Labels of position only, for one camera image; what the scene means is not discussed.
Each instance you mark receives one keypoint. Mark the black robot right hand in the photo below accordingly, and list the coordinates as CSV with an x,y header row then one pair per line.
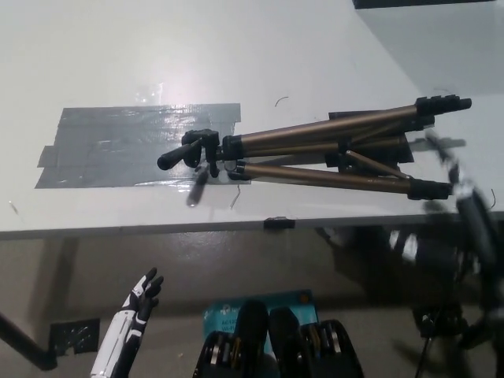
x,y
456,173

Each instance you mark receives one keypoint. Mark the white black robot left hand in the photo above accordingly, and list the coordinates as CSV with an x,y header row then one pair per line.
x,y
122,334

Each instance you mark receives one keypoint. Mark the bronze and black camera tripod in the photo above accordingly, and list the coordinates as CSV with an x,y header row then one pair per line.
x,y
295,136

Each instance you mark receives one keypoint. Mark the black robot torso blocks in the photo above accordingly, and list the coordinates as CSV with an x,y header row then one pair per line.
x,y
283,342

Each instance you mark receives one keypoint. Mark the black tape patch on floor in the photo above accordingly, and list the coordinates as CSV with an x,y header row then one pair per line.
x,y
75,336

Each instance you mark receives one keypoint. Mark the black table leg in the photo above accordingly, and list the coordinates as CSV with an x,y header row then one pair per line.
x,y
27,342

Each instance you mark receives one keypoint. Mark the teal wifi adapter box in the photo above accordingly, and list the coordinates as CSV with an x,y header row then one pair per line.
x,y
220,319

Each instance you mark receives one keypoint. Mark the black floor stand base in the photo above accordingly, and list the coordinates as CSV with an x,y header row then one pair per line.
x,y
445,319

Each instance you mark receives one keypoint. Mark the dark flat object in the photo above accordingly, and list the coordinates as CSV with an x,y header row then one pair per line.
x,y
417,3

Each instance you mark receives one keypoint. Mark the grey duct tape patch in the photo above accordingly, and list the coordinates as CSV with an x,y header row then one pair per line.
x,y
118,141

